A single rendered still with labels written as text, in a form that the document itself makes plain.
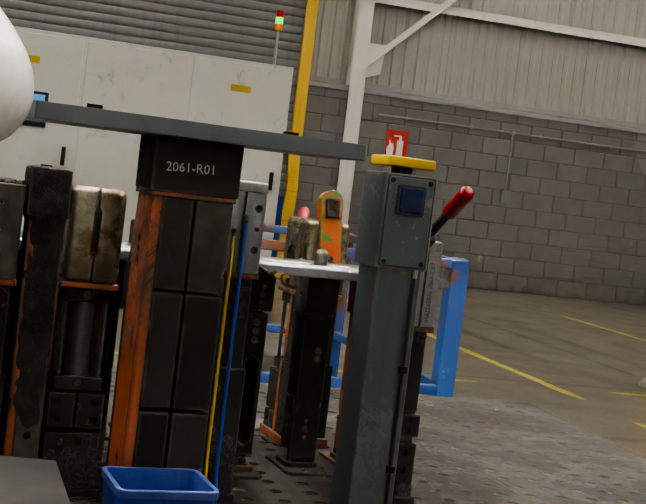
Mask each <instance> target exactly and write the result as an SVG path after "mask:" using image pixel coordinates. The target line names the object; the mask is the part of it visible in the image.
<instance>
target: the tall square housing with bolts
mask: <svg viewBox="0 0 646 504"><path fill-rule="evenodd" d="M268 187H269V185H268V184H267V183H262V182H256V181H248V180H240V188H239V196H238V199H235V200H237V201H236V204H233V210H232V218H231V227H230V235H229V244H228V252H227V261H226V268H225V271H224V275H223V277H224V286H223V293H222V294H215V295H217V296H219V297H221V298H222V303H221V312H220V320H219V328H218V337H217V345H216V354H215V362H214V371H213V379H212V388H211V396H210V405H209V410H208V411H203V412H205V413H206V414H207V415H208V422H207V430H206V439H205V447H204V455H203V464H202V469H201V473H202V474H203V475H204V476H205V477H206V478H207V479H208V480H209V481H210V482H211V483H212V484H213V485H214V486H215V487H216V488H217V489H218V490H219V497H218V500H215V503H214V504H235V503H234V494H233V493H232V492H231V489H232V480H233V472H234V463H235V455H236V447H237V438H238V430H239V422H240V413H241V405H242V397H243V388H244V380H245V371H246V369H244V368H243V367H242V363H243V354H244V346H245V338H246V329H247V321H248V312H249V304H250V296H251V287H252V280H258V279H259V274H258V269H259V261H260V252H261V244H262V235H263V227H264V219H265V210H266V202H267V193H268ZM263 193H264V194H263Z"/></svg>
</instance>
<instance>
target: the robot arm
mask: <svg viewBox="0 0 646 504"><path fill-rule="evenodd" d="M33 95H34V75H33V70H32V66H31V62H30V59H29V56H28V53H27V51H26V49H25V47H24V44H23V42H22V40H21V39H20V37H19V35H18V33H17V32H16V30H15V28H14V27H13V25H12V24H11V22H10V21H9V19H8V17H7V16H6V15H5V13H4V12H3V10H2V9H1V8H0V141H2V140H4V139H6V138H8V137H9V136H11V135H12V134H13V133H14V132H15V131H16V130H17V129H18V128H19V127H20V126H21V125H22V123H23V122H24V120H25V119H26V117H27V115H28V113H29V111H30V108H31V105H32V102H33Z"/></svg>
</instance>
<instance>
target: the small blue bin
mask: <svg viewBox="0 0 646 504"><path fill-rule="evenodd" d="M101 476H102V478H103V479H104V484H103V498H102V504H214V503H215V500H218V497H219V490H218V489H217V488H216V487H215V486H214V485H213V484H212V483H211V482H210V481H209V480H208V479H207V478H206V477H205V476H204V475H203V474H202V473H201V472H199V471H198V470H194V469H185V468H154V467H124V466H105V467H102V473H101Z"/></svg>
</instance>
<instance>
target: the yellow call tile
mask: <svg viewBox="0 0 646 504"><path fill-rule="evenodd" d="M371 164H375V165H383V166H390V167H392V168H391V172H392V173H400V174H408V175H413V170H426V171H435V168H436V162H435V161H432V160H424V159H417V158H409V157H402V156H394V155H378V154H373V155H372V156H371Z"/></svg>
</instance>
